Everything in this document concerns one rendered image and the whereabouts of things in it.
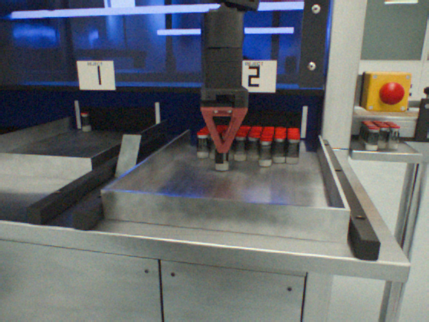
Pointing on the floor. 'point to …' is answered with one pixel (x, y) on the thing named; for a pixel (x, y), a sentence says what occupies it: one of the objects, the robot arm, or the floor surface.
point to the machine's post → (336, 119)
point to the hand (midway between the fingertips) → (222, 146)
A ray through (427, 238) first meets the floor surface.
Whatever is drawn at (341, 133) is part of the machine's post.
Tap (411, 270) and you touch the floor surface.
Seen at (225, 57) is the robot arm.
